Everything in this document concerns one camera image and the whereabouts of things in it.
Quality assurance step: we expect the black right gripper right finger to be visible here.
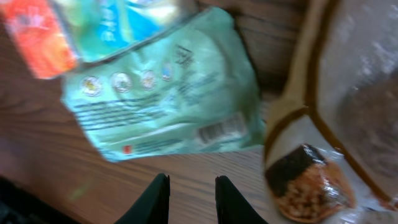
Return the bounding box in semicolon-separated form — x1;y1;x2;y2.
215;175;268;224

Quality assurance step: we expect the brown snack pouch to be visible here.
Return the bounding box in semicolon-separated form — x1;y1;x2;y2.
264;0;397;223

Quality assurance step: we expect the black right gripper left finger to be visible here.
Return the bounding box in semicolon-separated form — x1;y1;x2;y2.
115;174;170;224

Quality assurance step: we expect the orange tissue pack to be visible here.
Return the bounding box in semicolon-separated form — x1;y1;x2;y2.
1;0;78;79

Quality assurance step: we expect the green tissue pack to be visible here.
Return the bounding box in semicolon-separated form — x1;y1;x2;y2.
52;0;198;63

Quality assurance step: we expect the teal snack packet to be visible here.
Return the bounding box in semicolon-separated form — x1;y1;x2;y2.
62;7;266;162

